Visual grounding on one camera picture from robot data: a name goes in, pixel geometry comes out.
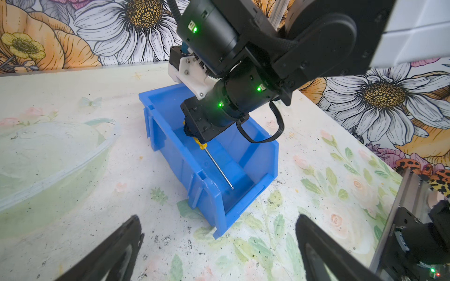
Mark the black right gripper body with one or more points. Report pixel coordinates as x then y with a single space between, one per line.
229 102

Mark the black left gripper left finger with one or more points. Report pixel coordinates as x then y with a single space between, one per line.
114 259

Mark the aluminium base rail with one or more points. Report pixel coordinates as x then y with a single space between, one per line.
414 194

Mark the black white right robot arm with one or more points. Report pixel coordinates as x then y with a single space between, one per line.
234 61

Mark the blue plastic bin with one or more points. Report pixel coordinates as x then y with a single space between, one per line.
251 168

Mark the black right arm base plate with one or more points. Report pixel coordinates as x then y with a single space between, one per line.
418 251

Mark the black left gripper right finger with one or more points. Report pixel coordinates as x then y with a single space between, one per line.
322 256

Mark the yellow handled screwdriver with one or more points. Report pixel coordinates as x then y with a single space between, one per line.
203 147

